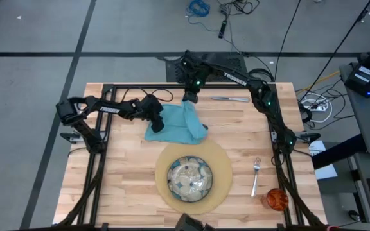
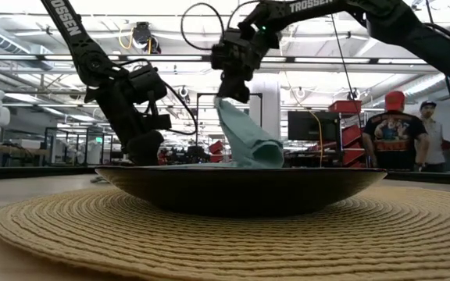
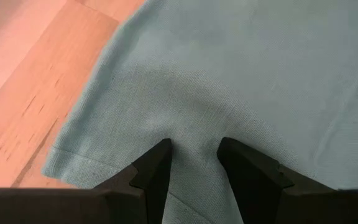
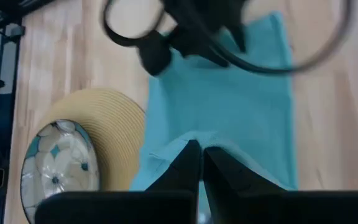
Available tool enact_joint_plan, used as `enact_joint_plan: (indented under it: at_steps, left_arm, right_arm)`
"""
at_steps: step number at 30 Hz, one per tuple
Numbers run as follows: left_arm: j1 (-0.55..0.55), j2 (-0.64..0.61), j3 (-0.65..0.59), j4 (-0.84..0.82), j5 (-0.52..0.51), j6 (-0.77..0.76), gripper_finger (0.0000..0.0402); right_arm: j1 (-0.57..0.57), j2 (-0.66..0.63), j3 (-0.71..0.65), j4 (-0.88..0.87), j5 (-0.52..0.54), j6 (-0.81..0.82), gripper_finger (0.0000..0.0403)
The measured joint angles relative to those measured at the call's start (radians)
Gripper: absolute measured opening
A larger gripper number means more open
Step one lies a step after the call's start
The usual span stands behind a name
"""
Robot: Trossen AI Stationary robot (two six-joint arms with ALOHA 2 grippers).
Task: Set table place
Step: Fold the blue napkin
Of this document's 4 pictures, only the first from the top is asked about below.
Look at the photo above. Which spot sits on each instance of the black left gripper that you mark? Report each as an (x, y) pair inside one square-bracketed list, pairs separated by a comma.
[(151, 107)]

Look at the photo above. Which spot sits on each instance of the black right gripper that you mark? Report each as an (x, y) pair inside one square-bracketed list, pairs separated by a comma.
[(193, 90)]

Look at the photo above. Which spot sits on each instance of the light blue cloth napkin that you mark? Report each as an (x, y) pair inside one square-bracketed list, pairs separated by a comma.
[(178, 125)]

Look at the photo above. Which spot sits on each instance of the patterned ceramic plate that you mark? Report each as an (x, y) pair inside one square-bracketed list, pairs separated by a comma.
[(189, 179)]

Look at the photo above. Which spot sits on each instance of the round woven straw placemat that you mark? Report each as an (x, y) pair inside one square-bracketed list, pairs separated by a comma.
[(223, 173)]

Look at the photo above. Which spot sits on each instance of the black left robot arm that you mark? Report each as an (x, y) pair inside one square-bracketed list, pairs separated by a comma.
[(108, 108)]

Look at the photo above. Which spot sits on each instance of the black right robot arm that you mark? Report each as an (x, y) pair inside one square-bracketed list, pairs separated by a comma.
[(236, 78)]

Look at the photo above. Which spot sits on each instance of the silver table knife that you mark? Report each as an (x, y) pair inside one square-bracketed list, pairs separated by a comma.
[(230, 99)]

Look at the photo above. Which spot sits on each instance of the silver fork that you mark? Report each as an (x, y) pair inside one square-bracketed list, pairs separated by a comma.
[(255, 183)]

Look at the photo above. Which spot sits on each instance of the orange drinking glass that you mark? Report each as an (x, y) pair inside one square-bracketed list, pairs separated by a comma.
[(277, 199)]

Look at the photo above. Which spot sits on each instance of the white paper sheet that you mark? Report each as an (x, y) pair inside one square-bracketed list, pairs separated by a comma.
[(328, 171)]

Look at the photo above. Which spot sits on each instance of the black stand leg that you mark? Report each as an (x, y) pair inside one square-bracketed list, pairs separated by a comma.
[(339, 152)]

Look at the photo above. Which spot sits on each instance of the black device with labels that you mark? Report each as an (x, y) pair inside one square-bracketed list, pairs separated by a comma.
[(361, 80)]

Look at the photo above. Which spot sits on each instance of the black table-level camera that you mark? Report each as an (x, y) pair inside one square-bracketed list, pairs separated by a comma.
[(188, 223)]

